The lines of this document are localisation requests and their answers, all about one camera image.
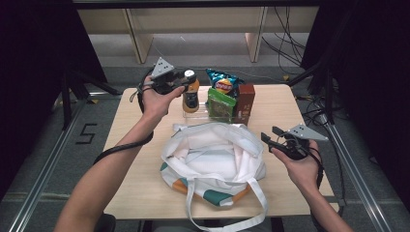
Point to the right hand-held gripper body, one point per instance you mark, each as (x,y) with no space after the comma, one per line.
(296,148)

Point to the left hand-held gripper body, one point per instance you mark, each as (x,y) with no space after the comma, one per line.
(164,82)

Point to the orange drink bottle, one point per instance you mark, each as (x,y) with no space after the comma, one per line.
(190,100)

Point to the clear plastic container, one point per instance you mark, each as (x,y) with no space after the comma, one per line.
(196,115)

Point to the blue chip bag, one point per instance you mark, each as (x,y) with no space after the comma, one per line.
(224,84)

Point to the green snack packet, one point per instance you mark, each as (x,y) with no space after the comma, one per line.
(220,106)

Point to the brown carton box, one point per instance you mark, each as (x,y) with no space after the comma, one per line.
(245,103)

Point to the white patterned tote bag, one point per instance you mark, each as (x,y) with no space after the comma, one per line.
(209,164)

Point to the person's left hand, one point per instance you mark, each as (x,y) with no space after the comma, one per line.
(156,104)

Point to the person's right hand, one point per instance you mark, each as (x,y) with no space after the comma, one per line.
(303,174)

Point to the yellow floor tape piece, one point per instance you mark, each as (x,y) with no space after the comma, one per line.
(93,101)
(286,77)

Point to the black metal stand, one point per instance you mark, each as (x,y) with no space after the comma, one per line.
(66,103)
(328,96)

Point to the beige wooden desk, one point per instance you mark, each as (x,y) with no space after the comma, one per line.
(225,19)

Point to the black tape floor mark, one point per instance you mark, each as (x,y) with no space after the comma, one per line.
(83,142)

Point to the black curtain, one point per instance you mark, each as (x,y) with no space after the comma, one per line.
(380,80)
(32,64)

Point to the black chair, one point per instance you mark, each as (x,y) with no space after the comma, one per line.
(108,224)

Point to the aluminium floor rail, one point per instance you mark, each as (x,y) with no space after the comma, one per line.
(43,179)
(364,190)

